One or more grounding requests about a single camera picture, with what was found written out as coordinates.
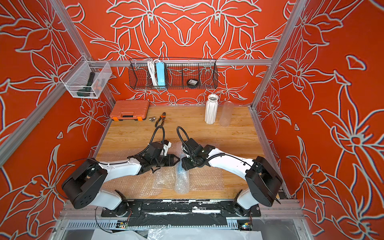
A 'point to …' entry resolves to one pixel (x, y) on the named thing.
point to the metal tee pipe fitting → (152, 119)
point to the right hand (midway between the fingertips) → (182, 165)
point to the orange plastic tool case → (130, 110)
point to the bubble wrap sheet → (146, 185)
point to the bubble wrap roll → (208, 178)
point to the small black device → (192, 82)
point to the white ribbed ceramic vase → (211, 108)
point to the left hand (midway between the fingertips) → (178, 159)
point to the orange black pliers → (162, 116)
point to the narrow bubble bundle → (182, 183)
